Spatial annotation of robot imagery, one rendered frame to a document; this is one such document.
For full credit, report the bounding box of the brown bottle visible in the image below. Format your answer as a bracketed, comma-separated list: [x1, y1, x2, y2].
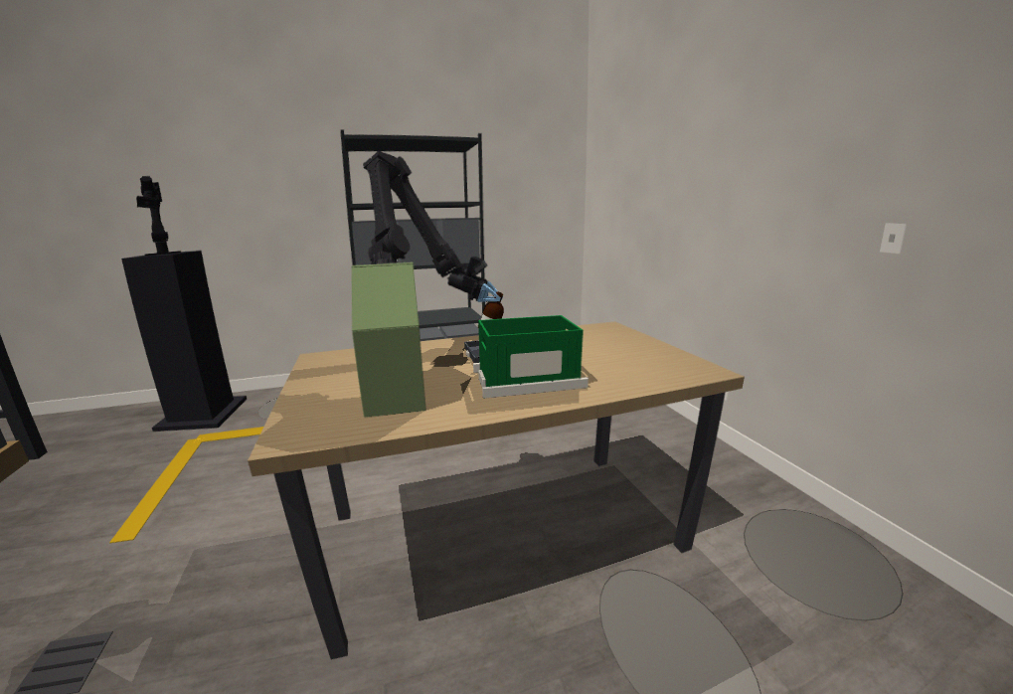
[480, 291, 504, 320]

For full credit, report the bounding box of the green plastic crate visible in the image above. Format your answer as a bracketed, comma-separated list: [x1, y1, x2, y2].
[478, 315, 585, 387]

